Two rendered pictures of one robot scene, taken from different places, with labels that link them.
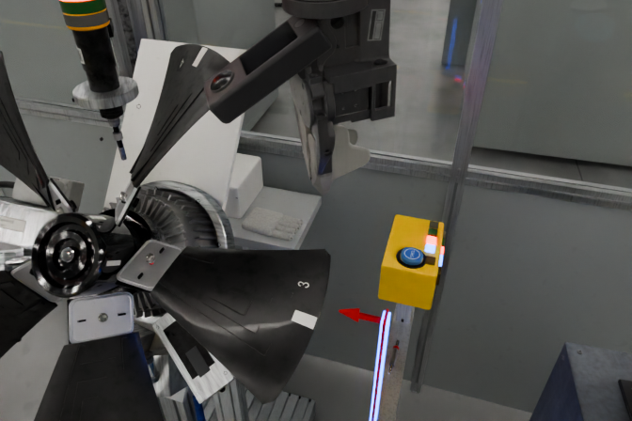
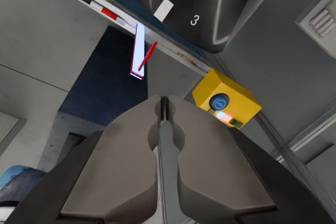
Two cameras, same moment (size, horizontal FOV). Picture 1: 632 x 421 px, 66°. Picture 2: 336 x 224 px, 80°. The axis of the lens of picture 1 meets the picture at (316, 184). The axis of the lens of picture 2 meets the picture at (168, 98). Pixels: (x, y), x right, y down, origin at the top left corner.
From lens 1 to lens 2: 44 cm
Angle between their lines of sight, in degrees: 48
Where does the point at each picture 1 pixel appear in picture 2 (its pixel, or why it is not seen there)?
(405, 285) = (206, 88)
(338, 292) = (272, 40)
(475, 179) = (274, 154)
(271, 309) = not seen: outside the picture
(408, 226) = (246, 110)
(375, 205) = (303, 91)
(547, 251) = not seen: hidden behind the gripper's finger
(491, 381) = not seen: hidden behind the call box
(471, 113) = (314, 190)
